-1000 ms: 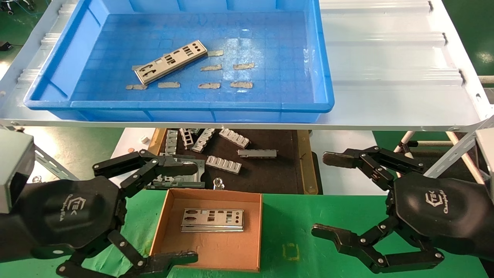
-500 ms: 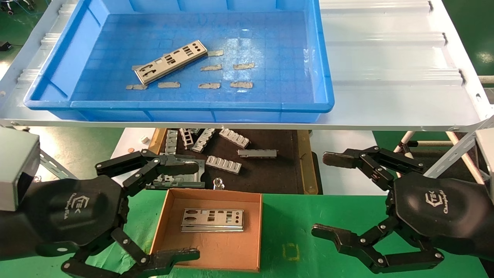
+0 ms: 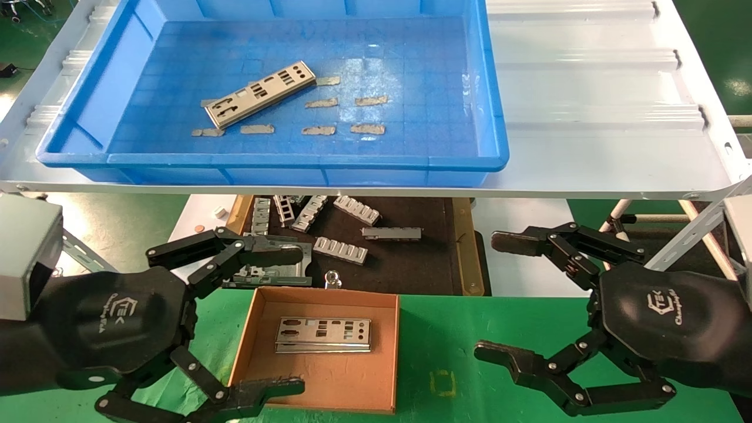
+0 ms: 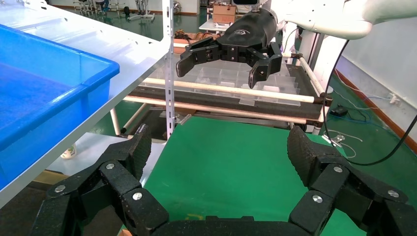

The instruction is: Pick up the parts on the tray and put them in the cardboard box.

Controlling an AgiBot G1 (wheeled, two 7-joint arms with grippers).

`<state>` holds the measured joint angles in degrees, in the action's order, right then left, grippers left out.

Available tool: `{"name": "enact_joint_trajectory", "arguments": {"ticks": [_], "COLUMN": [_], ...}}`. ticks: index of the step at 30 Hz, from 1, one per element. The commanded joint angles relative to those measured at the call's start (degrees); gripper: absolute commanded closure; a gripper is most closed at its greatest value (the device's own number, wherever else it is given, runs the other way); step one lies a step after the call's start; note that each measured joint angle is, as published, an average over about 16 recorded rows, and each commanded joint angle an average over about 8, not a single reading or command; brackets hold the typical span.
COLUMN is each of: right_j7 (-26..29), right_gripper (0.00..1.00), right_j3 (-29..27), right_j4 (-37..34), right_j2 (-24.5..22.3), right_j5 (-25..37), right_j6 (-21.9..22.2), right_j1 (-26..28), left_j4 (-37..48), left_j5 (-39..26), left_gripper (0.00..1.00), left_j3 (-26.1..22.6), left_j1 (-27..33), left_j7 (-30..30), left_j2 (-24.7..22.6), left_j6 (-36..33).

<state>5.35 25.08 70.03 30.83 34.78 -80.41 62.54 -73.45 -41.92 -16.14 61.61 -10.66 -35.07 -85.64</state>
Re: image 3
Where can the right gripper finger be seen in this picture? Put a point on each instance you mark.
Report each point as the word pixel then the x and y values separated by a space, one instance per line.
pixel 505 354
pixel 523 242

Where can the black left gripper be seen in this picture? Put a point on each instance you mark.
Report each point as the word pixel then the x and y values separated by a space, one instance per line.
pixel 117 317

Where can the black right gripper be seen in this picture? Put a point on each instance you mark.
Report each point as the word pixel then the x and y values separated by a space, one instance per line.
pixel 675 323

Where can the silver IO shield plate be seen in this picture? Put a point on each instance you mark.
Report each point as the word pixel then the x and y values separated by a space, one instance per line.
pixel 311 339
pixel 323 349
pixel 271 87

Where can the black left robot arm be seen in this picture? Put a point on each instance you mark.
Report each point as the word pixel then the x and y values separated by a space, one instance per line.
pixel 14 358

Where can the brown cardboard box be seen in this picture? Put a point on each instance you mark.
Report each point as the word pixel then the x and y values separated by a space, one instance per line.
pixel 329 382

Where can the blue plastic tray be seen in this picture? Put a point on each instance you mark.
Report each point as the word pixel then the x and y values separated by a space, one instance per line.
pixel 411 59

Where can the green table cloth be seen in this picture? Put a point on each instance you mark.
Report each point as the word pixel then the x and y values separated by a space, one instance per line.
pixel 446 341

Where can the large grey metal plate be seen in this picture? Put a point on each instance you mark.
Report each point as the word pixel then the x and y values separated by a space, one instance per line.
pixel 296 269

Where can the white angle steel brace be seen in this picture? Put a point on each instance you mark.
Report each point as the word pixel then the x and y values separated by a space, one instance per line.
pixel 693 233

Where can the white metal shelf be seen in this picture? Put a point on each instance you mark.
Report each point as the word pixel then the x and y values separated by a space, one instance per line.
pixel 587 88

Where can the perforated steel brace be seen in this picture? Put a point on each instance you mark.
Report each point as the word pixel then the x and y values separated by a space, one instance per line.
pixel 88 252

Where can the small black floor device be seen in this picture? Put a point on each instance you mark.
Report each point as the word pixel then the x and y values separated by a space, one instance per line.
pixel 9 70

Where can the black chair casters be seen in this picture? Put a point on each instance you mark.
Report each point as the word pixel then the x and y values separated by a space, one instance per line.
pixel 26 9

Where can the white frame pipe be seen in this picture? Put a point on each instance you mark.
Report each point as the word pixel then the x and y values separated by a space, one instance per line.
pixel 724 260
pixel 741 120
pixel 617 214
pixel 664 218

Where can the grey slotted metal bracket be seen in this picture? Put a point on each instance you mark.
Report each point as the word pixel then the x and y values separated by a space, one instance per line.
pixel 284 208
pixel 340 249
pixel 356 210
pixel 261 214
pixel 309 212
pixel 391 233

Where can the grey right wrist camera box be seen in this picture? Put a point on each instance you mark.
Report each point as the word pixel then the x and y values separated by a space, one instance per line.
pixel 741 235

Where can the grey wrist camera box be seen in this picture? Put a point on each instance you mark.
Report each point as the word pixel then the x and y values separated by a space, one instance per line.
pixel 23 252
pixel 741 235

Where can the dark tray with wooden frame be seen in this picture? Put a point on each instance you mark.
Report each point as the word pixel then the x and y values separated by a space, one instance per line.
pixel 411 264

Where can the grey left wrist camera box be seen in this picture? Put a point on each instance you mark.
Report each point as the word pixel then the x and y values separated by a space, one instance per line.
pixel 23 252

